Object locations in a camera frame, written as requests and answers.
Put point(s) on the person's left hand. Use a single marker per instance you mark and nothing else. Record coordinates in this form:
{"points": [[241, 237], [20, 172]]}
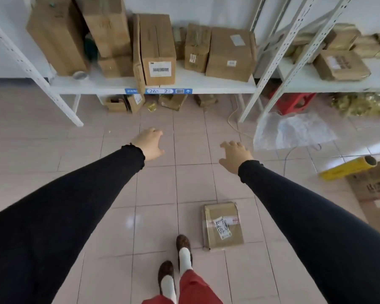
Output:
{"points": [[148, 144]]}

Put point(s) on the person's right hand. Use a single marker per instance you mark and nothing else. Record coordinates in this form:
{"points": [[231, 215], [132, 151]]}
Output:
{"points": [[236, 158]]}

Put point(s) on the person's right thumb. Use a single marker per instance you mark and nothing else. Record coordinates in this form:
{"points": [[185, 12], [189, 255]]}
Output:
{"points": [[224, 162]]}

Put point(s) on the person's left thumb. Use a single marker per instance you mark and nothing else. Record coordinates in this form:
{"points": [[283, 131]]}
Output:
{"points": [[160, 152]]}

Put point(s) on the person's right forearm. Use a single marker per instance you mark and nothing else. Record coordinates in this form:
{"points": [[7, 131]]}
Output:
{"points": [[319, 234]]}

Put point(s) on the person's left forearm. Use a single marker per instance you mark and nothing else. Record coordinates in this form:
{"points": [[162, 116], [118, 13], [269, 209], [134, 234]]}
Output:
{"points": [[66, 212]]}

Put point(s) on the small yellow packet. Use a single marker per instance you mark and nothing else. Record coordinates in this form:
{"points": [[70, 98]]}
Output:
{"points": [[151, 106]]}

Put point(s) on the small labelled cardboard box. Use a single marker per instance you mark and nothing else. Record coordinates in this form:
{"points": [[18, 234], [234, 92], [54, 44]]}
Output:
{"points": [[135, 102]]}

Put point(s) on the blue shelf label strip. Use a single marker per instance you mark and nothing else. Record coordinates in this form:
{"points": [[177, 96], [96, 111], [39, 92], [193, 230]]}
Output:
{"points": [[158, 91]]}

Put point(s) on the labelled cardboard parcel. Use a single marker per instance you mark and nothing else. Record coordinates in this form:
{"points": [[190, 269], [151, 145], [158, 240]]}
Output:
{"points": [[223, 226]]}

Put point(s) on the small brown cardboard parcel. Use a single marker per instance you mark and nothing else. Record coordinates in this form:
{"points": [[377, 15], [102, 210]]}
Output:
{"points": [[205, 100]]}

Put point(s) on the small open cardboard box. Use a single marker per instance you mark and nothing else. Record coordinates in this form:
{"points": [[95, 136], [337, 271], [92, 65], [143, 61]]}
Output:
{"points": [[115, 105]]}

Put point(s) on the clear plastic bag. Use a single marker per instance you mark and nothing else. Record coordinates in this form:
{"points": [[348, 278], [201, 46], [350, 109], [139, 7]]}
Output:
{"points": [[291, 131]]}

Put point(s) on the white metal shelf unit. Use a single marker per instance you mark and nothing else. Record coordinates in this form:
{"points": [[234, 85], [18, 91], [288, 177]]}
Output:
{"points": [[304, 82], [209, 87]]}

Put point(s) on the person's right brown shoe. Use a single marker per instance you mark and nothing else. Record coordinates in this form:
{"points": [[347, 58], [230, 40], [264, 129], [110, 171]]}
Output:
{"points": [[183, 242]]}

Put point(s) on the person's brown shoe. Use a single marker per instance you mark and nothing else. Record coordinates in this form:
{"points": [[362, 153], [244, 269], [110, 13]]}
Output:
{"points": [[165, 270], [183, 242]]}

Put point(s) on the red plastic stool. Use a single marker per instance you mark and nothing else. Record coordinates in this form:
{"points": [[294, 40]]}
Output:
{"points": [[293, 102]]}

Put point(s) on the low cardboard box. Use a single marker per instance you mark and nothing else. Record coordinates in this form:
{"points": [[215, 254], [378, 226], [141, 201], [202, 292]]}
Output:
{"points": [[115, 66]]}

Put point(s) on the person's right white sock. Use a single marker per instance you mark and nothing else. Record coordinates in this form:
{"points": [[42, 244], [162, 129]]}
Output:
{"points": [[185, 259]]}

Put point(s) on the person's white sock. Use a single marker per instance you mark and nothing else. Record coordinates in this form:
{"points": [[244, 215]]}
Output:
{"points": [[185, 259], [168, 288]]}

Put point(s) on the wide cardboard box white label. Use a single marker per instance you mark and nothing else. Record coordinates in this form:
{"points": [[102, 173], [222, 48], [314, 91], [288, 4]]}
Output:
{"points": [[229, 55]]}

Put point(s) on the cardboard box with barcode label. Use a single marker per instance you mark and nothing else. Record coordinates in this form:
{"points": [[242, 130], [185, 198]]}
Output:
{"points": [[156, 44]]}

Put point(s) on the clear tape roll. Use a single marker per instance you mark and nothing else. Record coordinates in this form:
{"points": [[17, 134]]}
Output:
{"points": [[80, 75]]}

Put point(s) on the taped small cardboard box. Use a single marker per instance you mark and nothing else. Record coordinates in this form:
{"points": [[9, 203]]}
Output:
{"points": [[197, 47]]}

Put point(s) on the person's left brown shoe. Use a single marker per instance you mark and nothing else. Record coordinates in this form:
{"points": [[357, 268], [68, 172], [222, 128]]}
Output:
{"points": [[165, 270]]}

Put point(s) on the yellow film roll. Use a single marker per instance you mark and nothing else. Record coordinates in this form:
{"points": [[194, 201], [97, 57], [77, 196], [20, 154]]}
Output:
{"points": [[346, 169]]}

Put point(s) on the dark green object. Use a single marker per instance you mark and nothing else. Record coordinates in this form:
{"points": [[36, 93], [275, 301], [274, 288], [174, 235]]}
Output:
{"points": [[90, 49]]}

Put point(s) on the person's red trousers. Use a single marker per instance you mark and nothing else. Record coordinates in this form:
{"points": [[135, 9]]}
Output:
{"points": [[198, 289]]}

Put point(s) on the person's left white sock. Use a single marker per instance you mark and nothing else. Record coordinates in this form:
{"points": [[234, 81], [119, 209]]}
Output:
{"points": [[168, 288]]}

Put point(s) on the tall cardboard box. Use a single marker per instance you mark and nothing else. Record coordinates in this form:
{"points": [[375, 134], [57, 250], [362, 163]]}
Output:
{"points": [[106, 25]]}

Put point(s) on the pile of yellow packets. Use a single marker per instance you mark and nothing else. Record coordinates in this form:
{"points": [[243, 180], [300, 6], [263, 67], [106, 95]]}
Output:
{"points": [[362, 104]]}

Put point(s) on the flat taped cardboard parcel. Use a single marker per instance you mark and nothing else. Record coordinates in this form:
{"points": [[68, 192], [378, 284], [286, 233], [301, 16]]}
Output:
{"points": [[342, 64]]}

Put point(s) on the flattened printed cardboard box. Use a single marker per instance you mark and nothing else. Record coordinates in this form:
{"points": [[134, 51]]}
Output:
{"points": [[375, 199]]}

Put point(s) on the large tilted cardboard box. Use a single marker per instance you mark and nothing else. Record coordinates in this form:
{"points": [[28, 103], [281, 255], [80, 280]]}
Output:
{"points": [[55, 34]]}

